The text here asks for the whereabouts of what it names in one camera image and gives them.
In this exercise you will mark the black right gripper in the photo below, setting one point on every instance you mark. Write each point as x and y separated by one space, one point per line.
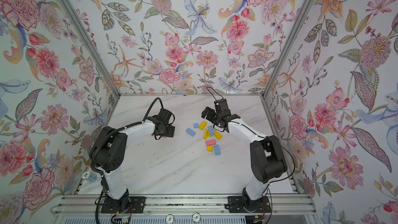
213 112

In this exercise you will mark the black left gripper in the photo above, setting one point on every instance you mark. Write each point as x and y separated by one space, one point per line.
171 133

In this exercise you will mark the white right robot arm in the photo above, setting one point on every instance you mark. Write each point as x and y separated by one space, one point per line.
267 159

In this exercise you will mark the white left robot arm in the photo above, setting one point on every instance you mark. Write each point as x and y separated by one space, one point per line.
108 152

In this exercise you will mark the blue block on yellow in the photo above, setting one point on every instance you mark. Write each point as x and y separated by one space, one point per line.
211 131

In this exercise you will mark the yellow angled block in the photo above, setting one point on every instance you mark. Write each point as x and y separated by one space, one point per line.
217 134

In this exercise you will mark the yellow rectangular block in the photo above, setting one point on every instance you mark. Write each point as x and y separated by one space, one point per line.
202 125

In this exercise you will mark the light blue long block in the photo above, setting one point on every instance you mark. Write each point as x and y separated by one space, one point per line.
190 132

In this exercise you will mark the pink lower block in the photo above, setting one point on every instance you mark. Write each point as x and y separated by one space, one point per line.
211 142

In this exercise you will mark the blue lower block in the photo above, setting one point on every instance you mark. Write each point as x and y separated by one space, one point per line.
216 149

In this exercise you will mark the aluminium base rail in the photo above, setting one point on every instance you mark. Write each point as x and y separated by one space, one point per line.
162 205

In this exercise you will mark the aluminium frame post right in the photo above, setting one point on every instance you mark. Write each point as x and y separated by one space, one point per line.
291 40

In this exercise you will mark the aluminium frame post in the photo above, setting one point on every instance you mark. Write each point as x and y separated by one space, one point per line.
291 40
87 42

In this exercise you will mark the aluminium frame post left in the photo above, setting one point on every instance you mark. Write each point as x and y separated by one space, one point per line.
87 42

